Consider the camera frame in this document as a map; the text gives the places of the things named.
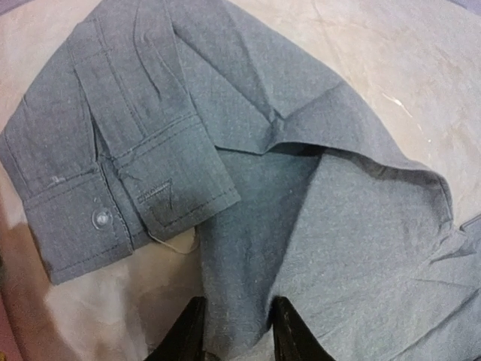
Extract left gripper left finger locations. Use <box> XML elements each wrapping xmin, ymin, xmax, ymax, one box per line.
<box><xmin>145</xmin><ymin>296</ymin><xmax>207</xmax><ymax>361</ymax></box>

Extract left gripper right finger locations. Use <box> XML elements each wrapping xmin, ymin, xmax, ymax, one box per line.
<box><xmin>273</xmin><ymin>296</ymin><xmax>334</xmax><ymax>361</ymax></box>

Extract grey blue button shirt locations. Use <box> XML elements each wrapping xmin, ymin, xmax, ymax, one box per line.
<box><xmin>1</xmin><ymin>1</ymin><xmax>480</xmax><ymax>360</ymax></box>

